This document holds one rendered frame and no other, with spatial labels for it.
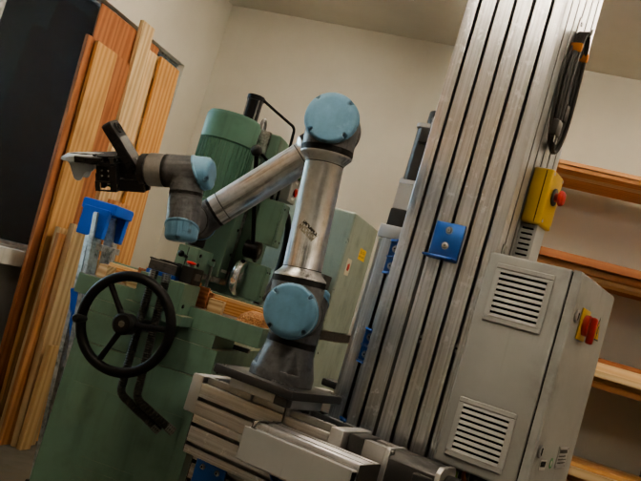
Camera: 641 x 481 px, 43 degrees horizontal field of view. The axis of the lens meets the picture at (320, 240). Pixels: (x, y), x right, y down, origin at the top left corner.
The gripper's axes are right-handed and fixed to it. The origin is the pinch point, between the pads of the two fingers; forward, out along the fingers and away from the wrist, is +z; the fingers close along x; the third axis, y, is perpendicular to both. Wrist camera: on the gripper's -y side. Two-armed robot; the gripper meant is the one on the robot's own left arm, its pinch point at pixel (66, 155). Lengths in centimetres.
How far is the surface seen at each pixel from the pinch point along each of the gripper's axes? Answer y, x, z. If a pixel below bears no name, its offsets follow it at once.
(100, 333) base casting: 60, 37, 14
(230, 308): 55, 56, -20
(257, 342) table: 58, 39, -34
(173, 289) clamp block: 43, 34, -11
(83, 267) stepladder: 67, 115, 61
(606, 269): 81, 225, -153
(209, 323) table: 54, 40, -20
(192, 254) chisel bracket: 40, 58, -7
